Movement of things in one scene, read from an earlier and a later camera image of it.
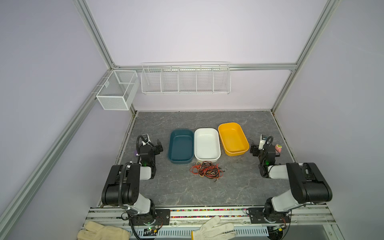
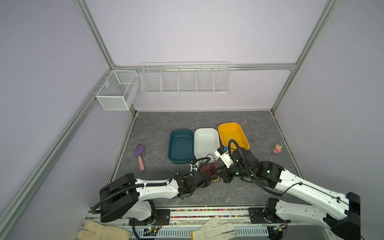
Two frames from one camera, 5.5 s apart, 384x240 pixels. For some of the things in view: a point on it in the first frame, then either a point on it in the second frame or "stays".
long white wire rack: [186, 78] stays
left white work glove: [92, 231] stays
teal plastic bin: [181, 146] stays
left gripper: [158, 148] → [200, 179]
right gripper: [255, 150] → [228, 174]
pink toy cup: [278, 147] stays
